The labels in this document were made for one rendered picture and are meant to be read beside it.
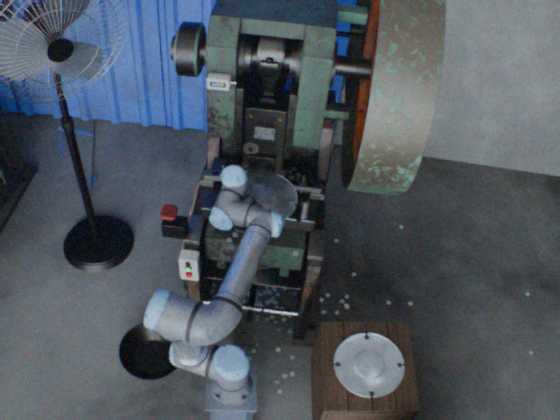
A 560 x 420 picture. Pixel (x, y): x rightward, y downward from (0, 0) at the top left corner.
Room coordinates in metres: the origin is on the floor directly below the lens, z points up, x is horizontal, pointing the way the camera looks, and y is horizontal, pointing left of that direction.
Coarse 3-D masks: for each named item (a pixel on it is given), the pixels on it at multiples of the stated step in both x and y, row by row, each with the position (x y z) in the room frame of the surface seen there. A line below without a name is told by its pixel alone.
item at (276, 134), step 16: (256, 96) 1.57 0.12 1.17; (272, 96) 1.56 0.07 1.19; (288, 96) 1.59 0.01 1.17; (256, 112) 1.50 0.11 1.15; (272, 112) 1.50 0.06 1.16; (256, 128) 1.50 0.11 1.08; (272, 128) 1.50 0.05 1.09; (256, 144) 1.49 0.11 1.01; (272, 144) 1.50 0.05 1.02; (256, 160) 1.47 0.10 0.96; (272, 160) 1.47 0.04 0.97
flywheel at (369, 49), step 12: (372, 0) 1.89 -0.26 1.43; (372, 12) 1.87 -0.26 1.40; (372, 24) 1.87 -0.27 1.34; (372, 36) 1.87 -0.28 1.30; (372, 48) 1.63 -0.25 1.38; (372, 60) 1.58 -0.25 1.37; (372, 72) 1.52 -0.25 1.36; (360, 84) 1.79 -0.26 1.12; (360, 96) 1.75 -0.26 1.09; (360, 108) 1.71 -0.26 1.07; (360, 120) 1.66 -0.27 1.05; (360, 132) 1.60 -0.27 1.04; (360, 144) 1.53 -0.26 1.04
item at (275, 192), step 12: (252, 180) 1.54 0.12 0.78; (264, 180) 1.55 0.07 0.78; (276, 180) 1.56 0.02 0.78; (288, 180) 1.56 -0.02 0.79; (264, 192) 1.48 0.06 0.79; (276, 192) 1.49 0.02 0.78; (288, 192) 1.50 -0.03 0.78; (264, 204) 1.42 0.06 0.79; (276, 204) 1.43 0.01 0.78; (288, 204) 1.44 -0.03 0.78; (288, 216) 1.38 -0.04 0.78
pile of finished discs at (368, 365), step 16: (352, 336) 1.14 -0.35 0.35; (336, 352) 1.06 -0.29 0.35; (352, 352) 1.07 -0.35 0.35; (368, 352) 1.07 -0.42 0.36; (384, 352) 1.08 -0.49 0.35; (400, 352) 1.08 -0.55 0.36; (336, 368) 0.99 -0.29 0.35; (352, 368) 0.99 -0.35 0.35; (368, 368) 1.00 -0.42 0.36; (384, 368) 1.00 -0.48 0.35; (400, 368) 1.01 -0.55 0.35; (352, 384) 0.92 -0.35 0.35; (368, 384) 0.93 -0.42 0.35; (384, 384) 0.93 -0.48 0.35
